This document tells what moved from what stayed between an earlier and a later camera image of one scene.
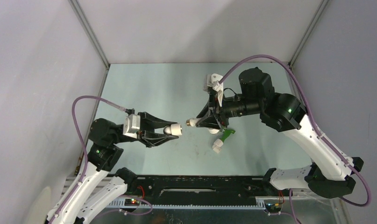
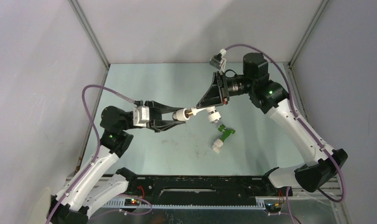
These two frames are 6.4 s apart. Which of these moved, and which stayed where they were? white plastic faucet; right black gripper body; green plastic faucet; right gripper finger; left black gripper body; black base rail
Moved: right black gripper body; white plastic faucet; left black gripper body; right gripper finger
Stayed: black base rail; green plastic faucet
